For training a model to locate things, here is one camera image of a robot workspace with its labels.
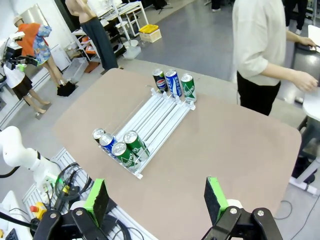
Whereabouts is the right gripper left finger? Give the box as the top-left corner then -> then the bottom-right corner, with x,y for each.
32,178 -> 111,240

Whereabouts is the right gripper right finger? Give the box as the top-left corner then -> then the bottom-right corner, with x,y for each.
202,176 -> 285,240

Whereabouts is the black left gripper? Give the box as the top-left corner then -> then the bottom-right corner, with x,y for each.
4,45 -> 38,72

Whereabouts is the black serving tray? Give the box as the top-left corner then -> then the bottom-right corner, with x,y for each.
292,41 -> 320,95

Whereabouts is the person's left forearm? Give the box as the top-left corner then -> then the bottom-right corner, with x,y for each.
285,31 -> 305,45

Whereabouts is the person's right forearm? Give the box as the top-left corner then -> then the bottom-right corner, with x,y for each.
264,62 -> 301,86

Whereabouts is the person in grey sweater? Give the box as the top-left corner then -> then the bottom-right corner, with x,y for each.
231,0 -> 287,116

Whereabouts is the person's right hand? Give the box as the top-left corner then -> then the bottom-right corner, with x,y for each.
294,72 -> 320,93

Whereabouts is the person's left hand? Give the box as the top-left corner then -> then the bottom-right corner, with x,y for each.
299,36 -> 318,49

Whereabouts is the mannequin in brown skirt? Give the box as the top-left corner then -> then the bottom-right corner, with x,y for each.
0,62 -> 52,116

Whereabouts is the mannequin in floral shirt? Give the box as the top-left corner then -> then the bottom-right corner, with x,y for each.
13,14 -> 64,88

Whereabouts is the low white cabinet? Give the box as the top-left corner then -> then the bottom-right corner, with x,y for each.
49,44 -> 72,72

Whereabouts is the black cloth on floor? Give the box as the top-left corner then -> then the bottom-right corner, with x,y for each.
56,81 -> 77,98

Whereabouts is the clear storage bin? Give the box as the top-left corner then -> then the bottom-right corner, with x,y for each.
62,57 -> 90,85

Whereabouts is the green Chilsung cider can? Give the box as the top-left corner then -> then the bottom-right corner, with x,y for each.
180,73 -> 197,102
123,130 -> 151,161
111,141 -> 141,170

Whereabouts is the blue Pocari Sweat can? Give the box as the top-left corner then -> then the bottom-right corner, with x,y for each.
99,133 -> 119,157
164,69 -> 184,99

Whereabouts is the yellow red emergency stop button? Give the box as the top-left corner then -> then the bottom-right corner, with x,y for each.
29,201 -> 49,221

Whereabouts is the black Pepsi can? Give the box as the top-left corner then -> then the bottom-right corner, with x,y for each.
92,127 -> 106,145
152,68 -> 169,94

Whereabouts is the bare mannequin in grey skirt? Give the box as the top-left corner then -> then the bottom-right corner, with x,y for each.
65,0 -> 119,71

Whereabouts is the clear acrylic can rack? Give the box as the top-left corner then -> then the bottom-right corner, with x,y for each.
96,84 -> 197,180

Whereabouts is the clear plastic box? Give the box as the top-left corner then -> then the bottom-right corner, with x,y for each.
123,45 -> 142,60

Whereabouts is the yellow plastic crate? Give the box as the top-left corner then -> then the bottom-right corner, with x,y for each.
138,24 -> 160,34

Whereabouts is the white plastic crate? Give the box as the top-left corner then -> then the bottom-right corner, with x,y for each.
138,28 -> 162,44

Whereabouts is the white table with rounded corners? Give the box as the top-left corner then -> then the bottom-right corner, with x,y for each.
288,24 -> 320,197

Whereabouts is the black floor tripod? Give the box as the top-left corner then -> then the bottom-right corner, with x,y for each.
152,0 -> 174,11

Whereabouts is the bystander in black trousers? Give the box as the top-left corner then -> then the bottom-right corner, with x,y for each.
284,0 -> 309,35
211,0 -> 227,12

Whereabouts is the black cable bundle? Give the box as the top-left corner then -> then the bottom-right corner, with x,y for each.
48,162 -> 94,210

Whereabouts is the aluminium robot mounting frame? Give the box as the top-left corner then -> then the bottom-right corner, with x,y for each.
21,146 -> 156,240

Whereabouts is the black floor cable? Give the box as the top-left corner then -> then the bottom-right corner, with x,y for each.
273,199 -> 294,221

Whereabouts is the white frame shelf table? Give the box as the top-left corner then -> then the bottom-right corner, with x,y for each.
98,0 -> 148,44

